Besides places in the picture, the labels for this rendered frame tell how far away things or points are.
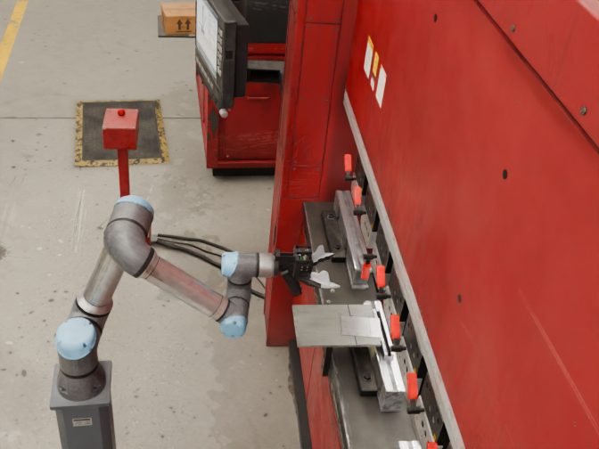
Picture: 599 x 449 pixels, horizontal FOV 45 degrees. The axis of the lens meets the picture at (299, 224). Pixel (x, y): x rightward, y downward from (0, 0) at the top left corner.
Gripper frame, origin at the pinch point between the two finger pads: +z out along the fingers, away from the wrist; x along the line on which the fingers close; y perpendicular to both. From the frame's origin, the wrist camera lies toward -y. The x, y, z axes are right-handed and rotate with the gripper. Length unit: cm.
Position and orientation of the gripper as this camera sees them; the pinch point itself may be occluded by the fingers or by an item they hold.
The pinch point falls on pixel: (337, 272)
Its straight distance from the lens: 225.1
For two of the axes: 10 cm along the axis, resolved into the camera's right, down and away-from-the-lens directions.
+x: -0.9, -6.1, 7.9
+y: 1.1, -7.9, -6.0
